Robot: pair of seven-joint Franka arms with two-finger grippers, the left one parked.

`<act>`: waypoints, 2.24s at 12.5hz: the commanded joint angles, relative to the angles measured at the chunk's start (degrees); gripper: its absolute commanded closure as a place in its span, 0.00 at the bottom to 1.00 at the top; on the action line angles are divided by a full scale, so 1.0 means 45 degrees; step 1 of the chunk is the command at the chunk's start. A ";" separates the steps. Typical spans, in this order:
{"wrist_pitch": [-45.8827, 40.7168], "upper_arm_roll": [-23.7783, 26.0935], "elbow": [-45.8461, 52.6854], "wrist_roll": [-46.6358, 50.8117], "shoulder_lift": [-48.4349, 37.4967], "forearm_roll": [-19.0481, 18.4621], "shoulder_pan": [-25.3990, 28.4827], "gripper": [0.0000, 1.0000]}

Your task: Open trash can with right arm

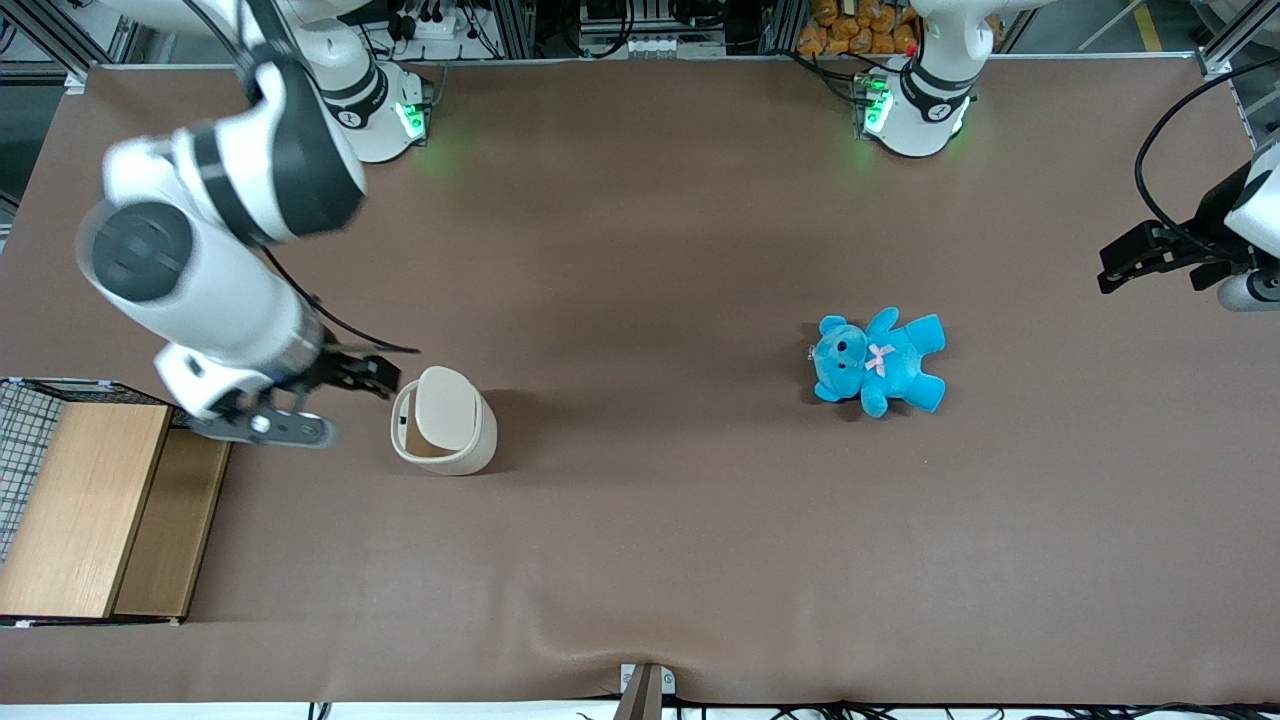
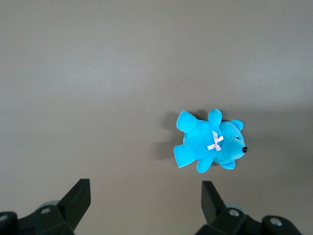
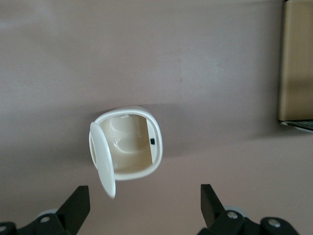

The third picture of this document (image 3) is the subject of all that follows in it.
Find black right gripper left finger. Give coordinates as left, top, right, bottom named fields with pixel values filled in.
left=0, top=185, right=91, bottom=235

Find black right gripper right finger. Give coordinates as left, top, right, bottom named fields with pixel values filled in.
left=197, top=184, right=300, bottom=235

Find white lidded trash can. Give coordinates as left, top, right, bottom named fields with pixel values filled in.
left=89, top=105, right=163, bottom=200

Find wooden shelf with wire rack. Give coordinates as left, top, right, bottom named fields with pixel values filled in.
left=277, top=0, right=313, bottom=133

